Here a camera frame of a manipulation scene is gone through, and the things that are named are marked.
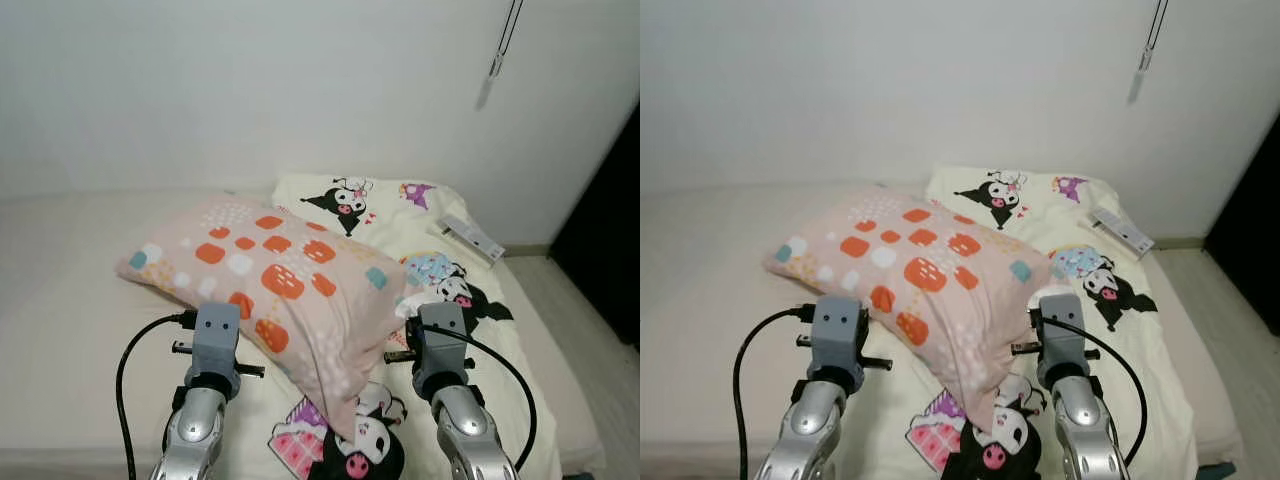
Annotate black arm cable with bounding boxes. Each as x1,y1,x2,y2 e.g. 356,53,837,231
1035,312,1149,480
115,312,199,480
420,322,539,480
733,305,821,480

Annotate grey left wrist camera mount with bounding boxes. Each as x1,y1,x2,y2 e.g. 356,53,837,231
190,302,241,376
812,296,866,371

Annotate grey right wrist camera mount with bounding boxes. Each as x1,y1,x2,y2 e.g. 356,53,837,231
412,302,469,393
1035,293,1091,386

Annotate beige sheeted mattress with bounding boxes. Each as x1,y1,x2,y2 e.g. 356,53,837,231
640,180,1246,480
0,185,606,480

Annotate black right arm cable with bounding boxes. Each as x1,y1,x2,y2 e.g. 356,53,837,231
420,322,539,480
1035,312,1149,480

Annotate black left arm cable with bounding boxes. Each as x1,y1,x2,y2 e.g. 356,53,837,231
115,312,199,480
733,305,821,480

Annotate cream cartoon print quilt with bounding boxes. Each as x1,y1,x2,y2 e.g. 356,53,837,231
905,165,1201,480
230,172,566,480

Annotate pink pillow orange spots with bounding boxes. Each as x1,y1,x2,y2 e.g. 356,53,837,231
115,195,409,441
765,188,1053,433

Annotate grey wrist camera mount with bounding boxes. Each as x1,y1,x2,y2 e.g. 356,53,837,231
812,296,866,371
1035,293,1091,386
190,302,241,376
412,302,469,393

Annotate tall black cabinet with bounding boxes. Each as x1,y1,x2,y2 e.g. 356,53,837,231
1203,130,1280,336
548,100,641,351

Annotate grey hanging lanyard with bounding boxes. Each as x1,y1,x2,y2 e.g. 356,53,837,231
1138,0,1169,73
487,0,525,81

